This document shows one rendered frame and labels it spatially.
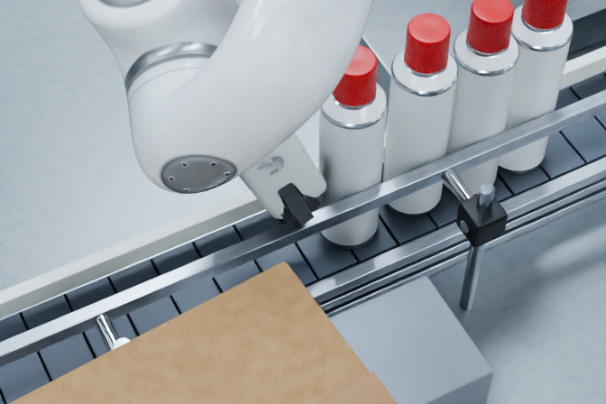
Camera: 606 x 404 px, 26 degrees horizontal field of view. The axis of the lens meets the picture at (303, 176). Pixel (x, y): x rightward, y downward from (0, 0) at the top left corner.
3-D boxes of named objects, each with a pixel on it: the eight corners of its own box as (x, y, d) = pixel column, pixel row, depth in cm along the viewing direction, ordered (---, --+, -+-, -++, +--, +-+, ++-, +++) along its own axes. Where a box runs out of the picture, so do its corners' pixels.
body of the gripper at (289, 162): (299, 113, 89) (344, 187, 99) (234, 18, 95) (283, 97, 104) (207, 173, 89) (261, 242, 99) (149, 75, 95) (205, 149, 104)
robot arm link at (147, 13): (279, 119, 87) (259, 11, 92) (206, 6, 76) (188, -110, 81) (162, 156, 89) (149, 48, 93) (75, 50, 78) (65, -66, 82)
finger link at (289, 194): (321, 227, 97) (309, 208, 102) (264, 142, 95) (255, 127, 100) (307, 235, 97) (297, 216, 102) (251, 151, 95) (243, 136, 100)
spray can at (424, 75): (421, 162, 116) (441, -6, 100) (452, 204, 113) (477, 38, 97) (371, 184, 115) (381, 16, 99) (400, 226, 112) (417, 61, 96)
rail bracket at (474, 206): (445, 250, 117) (463, 129, 104) (490, 311, 113) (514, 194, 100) (414, 263, 116) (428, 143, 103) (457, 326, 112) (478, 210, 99)
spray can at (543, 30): (523, 123, 119) (557, -48, 103) (555, 161, 116) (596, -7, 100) (474, 142, 118) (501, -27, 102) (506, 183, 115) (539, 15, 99)
